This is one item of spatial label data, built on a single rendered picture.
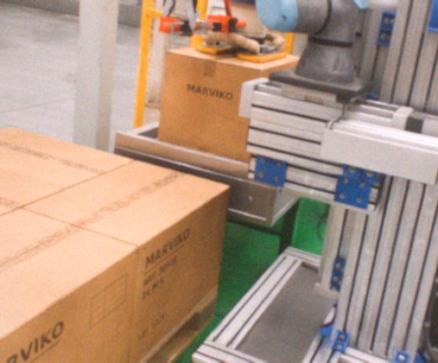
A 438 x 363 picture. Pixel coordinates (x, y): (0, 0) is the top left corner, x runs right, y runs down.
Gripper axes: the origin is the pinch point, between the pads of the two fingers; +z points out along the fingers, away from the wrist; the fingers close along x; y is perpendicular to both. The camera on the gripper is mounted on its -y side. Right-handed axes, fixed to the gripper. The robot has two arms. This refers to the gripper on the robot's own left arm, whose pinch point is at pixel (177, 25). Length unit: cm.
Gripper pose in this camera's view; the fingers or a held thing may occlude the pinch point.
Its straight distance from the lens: 190.5
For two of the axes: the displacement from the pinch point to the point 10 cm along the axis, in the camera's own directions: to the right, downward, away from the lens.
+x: -9.2, -2.3, 3.1
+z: -1.4, 9.5, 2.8
